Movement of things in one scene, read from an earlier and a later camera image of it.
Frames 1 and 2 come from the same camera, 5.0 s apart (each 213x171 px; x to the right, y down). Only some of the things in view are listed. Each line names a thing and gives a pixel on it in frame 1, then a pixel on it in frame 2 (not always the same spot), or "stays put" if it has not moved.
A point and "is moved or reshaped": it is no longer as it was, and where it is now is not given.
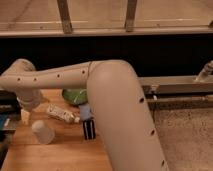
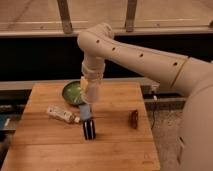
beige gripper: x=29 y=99 -> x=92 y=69
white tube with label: x=59 y=113 stays put
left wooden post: x=65 y=17 stays put
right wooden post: x=131 y=15 stays put
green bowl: x=76 y=96 stays put
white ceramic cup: x=43 y=132 is moved or reshaped
